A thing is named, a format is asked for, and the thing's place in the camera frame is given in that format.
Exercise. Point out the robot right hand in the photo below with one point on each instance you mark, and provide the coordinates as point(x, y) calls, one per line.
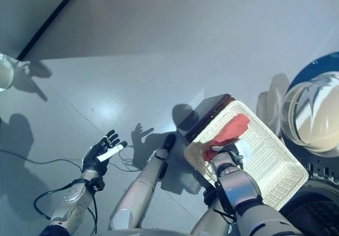
point(227, 159)

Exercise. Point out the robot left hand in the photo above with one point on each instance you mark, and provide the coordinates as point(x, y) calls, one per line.
point(94, 161)

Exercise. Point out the red cloth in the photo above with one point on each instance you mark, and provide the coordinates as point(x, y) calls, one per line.
point(233, 130)

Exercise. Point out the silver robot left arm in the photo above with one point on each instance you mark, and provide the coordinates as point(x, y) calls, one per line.
point(71, 201)

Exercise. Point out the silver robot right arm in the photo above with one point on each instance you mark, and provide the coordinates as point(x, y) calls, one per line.
point(243, 191)

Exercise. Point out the grey washing machine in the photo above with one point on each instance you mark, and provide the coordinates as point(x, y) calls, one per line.
point(317, 209)

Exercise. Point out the white wicker basket tray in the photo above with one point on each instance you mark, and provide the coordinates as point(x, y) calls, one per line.
point(270, 167)

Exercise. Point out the dark brown stool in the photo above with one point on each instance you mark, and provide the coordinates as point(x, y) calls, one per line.
point(206, 111)

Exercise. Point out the silver robot left leg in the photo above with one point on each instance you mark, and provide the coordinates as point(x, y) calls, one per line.
point(140, 188)

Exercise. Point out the grey robot torso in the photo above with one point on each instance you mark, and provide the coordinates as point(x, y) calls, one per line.
point(148, 232)

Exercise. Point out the round glass washer door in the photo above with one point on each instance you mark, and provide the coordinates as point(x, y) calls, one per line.
point(312, 114)

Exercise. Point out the white round object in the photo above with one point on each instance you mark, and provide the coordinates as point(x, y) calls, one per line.
point(5, 74)

